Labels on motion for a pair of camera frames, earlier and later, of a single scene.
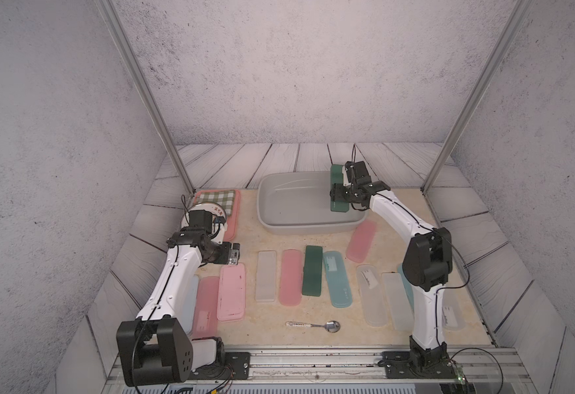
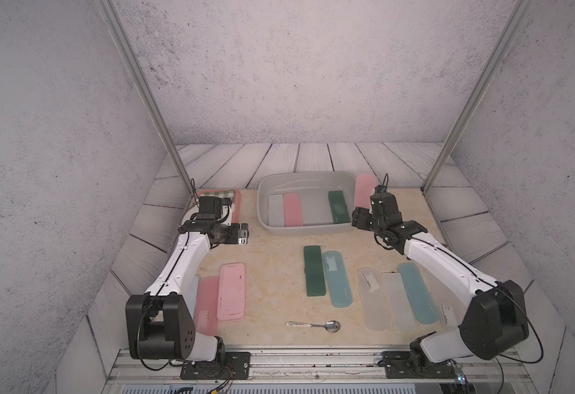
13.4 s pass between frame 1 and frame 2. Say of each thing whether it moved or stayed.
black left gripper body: moved
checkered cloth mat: stayed
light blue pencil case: stayed
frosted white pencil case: moved
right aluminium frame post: stayed
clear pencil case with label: stayed
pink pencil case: moved
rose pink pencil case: stayed
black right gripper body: moved
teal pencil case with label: stayed
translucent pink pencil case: moved
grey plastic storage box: stayed
